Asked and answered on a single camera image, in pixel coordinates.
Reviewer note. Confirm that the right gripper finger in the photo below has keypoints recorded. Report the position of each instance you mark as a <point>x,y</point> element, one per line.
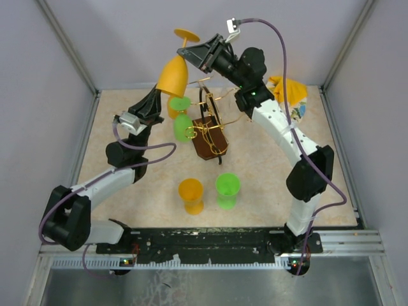
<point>211,44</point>
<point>199,57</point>

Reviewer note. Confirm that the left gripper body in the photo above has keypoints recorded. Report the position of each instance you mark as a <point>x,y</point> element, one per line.
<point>150,121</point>

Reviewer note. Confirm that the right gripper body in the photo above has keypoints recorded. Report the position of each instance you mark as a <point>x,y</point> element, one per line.
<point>222,62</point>

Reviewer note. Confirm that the yellow plastic goblet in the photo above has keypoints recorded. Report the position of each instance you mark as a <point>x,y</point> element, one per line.
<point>177,106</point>

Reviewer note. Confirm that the green goblet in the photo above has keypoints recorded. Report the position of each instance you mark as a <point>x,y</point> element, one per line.
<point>182,127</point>
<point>228,187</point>

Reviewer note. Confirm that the green goblet front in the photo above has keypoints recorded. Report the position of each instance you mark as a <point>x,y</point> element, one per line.
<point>228,187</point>

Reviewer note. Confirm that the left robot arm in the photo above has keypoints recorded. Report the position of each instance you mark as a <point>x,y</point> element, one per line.
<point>67,217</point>

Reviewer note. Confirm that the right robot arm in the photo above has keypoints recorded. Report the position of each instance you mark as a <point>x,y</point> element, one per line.
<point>312,164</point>

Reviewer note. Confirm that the yellow floral cloth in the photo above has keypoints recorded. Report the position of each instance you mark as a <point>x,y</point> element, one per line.
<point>296,95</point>

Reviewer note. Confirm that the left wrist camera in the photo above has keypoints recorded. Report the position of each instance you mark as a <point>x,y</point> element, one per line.
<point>130,123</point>

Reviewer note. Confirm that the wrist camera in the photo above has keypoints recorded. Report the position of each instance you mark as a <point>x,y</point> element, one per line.
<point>130,123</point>
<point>233,27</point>

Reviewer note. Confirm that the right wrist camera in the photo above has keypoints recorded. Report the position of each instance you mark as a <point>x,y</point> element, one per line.
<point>233,27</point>

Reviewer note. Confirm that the gold wire wine glass rack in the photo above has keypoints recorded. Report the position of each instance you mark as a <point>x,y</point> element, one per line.
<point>207,132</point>

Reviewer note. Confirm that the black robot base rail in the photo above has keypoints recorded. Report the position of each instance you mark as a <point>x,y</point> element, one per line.
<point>211,245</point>

